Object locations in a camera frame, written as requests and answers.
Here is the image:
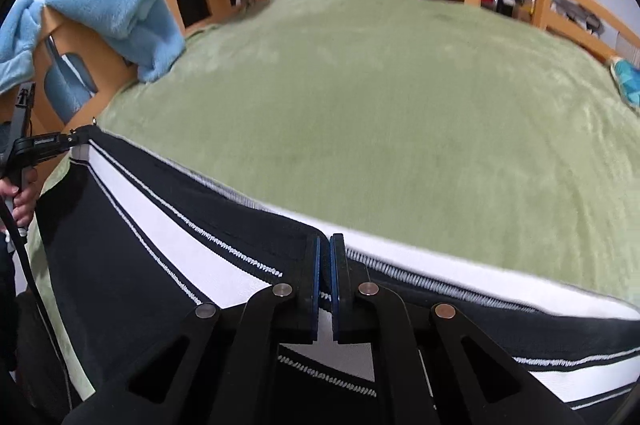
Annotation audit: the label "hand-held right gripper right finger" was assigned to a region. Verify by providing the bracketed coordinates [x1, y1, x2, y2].
[327, 232, 588, 425]

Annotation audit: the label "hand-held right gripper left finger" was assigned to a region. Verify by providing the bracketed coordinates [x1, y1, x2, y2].
[60, 235, 323, 425]

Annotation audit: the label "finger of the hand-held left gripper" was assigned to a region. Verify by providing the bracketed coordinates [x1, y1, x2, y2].
[61, 124, 98, 151]

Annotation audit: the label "black white-striped pants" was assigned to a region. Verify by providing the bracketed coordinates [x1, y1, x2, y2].
[30, 125, 640, 425]

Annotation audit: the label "person's left hand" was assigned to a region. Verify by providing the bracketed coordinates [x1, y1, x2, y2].
[0, 168, 40, 237]

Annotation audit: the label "light blue fleece blanket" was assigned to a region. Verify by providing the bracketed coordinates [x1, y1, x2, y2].
[0, 0, 186, 93]

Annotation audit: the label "green fleece blanket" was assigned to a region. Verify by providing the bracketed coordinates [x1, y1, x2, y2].
[25, 0, 640, 406]

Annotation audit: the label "teal patterned pillow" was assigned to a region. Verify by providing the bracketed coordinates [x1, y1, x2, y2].
[607, 58, 640, 106]

